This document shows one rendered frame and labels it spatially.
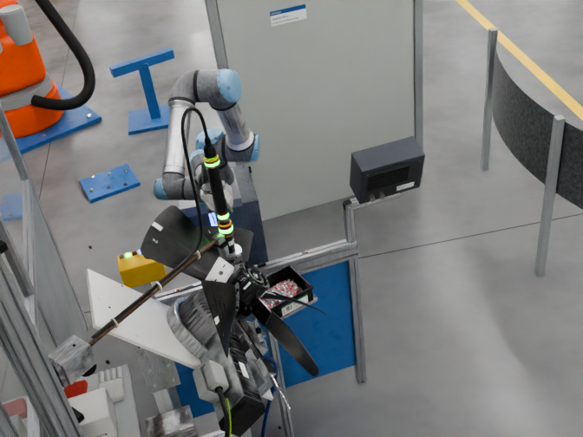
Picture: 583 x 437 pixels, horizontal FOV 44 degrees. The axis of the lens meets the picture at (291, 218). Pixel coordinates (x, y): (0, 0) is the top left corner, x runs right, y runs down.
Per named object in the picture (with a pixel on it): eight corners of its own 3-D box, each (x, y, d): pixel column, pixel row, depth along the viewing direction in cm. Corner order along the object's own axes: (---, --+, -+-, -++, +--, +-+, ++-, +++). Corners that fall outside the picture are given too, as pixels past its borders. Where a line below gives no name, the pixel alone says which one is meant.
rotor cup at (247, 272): (253, 324, 228) (280, 296, 225) (219, 308, 220) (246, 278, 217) (242, 296, 239) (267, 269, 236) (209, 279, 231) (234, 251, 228)
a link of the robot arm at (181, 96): (165, 64, 257) (149, 194, 243) (194, 63, 255) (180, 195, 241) (175, 79, 268) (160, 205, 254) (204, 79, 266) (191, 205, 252)
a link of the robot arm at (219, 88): (230, 142, 304) (195, 61, 256) (265, 142, 302) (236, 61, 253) (226, 167, 299) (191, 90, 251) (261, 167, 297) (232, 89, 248)
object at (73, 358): (68, 390, 186) (57, 368, 181) (51, 379, 189) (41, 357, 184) (98, 364, 192) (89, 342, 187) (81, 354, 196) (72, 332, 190)
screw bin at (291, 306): (267, 326, 266) (265, 313, 262) (245, 302, 278) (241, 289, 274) (315, 300, 274) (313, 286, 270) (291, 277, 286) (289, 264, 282)
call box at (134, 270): (126, 292, 266) (119, 271, 259) (122, 276, 274) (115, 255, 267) (168, 280, 269) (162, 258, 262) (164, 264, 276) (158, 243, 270)
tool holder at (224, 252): (228, 266, 226) (223, 242, 220) (212, 259, 230) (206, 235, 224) (246, 251, 231) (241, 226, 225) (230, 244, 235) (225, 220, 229)
